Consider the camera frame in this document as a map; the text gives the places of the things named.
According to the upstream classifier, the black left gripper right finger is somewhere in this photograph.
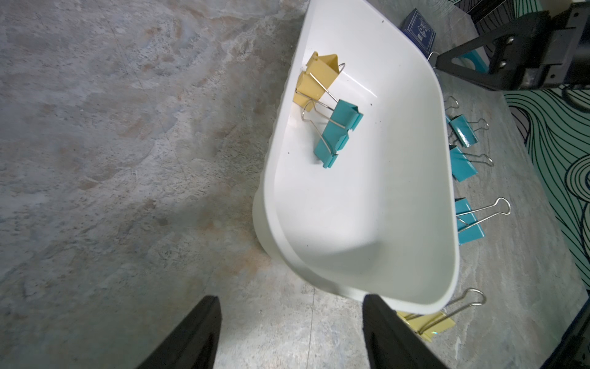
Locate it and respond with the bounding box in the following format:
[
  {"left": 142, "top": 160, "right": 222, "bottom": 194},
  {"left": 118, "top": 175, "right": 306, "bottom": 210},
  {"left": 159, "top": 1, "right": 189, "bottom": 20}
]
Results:
[{"left": 362, "top": 295, "right": 445, "bottom": 369}]

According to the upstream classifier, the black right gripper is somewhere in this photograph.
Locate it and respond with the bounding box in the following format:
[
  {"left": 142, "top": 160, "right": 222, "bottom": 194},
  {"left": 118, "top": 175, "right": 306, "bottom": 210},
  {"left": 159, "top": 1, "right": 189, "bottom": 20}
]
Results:
[{"left": 435, "top": 0, "right": 590, "bottom": 91}]

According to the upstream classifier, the white plastic storage box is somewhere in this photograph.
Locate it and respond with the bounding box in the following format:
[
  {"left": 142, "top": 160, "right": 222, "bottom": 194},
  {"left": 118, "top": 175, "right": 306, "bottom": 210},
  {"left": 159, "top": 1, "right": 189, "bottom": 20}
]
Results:
[{"left": 253, "top": 1, "right": 459, "bottom": 315}]

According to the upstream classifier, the teal binder clip top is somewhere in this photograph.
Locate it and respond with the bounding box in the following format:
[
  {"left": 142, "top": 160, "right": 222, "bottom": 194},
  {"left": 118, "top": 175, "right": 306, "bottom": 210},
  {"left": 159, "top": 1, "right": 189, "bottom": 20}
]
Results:
[{"left": 450, "top": 145, "right": 494, "bottom": 182}]

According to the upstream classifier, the yellow binder clip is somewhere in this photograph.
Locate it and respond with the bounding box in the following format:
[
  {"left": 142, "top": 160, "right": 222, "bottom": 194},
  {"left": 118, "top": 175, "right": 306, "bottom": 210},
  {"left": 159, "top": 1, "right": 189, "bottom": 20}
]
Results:
[
  {"left": 293, "top": 52, "right": 346, "bottom": 112},
  {"left": 397, "top": 288, "right": 487, "bottom": 342}
]

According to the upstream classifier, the teal tape dispenser piece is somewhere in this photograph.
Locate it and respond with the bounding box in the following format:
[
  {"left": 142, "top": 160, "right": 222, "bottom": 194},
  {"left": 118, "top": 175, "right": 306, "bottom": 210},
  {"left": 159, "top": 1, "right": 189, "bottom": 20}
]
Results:
[{"left": 459, "top": 50, "right": 489, "bottom": 74}]

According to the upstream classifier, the teal binder clip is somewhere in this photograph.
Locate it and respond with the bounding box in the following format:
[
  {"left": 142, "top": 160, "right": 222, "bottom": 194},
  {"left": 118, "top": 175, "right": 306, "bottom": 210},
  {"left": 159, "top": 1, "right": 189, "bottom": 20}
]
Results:
[
  {"left": 455, "top": 197, "right": 512, "bottom": 245},
  {"left": 445, "top": 115, "right": 490, "bottom": 148},
  {"left": 301, "top": 99, "right": 364, "bottom": 169},
  {"left": 450, "top": 145, "right": 494, "bottom": 182}
]

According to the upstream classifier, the blue playing card box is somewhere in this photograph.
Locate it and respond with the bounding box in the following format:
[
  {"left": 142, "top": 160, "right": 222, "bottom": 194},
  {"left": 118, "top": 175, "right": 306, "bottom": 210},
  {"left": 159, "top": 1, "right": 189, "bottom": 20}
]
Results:
[{"left": 400, "top": 9, "right": 436, "bottom": 58}]

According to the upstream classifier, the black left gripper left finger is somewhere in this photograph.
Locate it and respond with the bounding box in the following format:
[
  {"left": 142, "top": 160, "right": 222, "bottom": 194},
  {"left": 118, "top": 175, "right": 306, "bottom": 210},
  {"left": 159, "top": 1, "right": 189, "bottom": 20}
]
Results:
[{"left": 138, "top": 295, "right": 222, "bottom": 369}]

